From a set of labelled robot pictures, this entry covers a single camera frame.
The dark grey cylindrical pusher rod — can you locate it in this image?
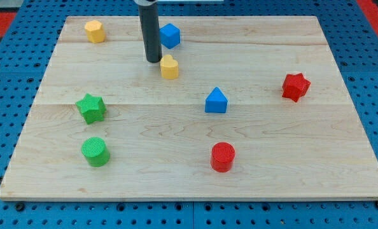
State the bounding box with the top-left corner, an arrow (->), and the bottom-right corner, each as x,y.
137,0 -> 162,63

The yellow heart block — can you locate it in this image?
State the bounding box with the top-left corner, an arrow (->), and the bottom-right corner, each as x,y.
160,55 -> 179,80

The light wooden board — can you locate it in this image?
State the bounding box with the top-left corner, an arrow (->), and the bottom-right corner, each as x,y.
0,16 -> 378,202

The blue cube block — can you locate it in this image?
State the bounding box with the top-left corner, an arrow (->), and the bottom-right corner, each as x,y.
160,24 -> 181,49

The yellow hexagon block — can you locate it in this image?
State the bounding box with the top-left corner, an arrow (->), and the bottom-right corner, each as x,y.
84,20 -> 106,43

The green star block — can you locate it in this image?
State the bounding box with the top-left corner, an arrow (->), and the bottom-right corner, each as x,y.
75,94 -> 106,125

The blue triangle block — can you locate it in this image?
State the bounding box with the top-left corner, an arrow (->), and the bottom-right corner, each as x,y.
204,87 -> 228,113

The green cylinder block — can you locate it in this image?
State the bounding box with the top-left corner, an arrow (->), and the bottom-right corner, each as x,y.
81,137 -> 110,167

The red cylinder block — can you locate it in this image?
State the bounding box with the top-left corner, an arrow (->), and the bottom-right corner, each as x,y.
210,142 -> 235,172

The red star block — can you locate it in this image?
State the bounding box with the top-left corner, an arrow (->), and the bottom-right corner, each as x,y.
282,73 -> 311,102

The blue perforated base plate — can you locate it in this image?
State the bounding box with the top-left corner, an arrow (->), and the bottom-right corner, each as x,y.
0,1 -> 378,228

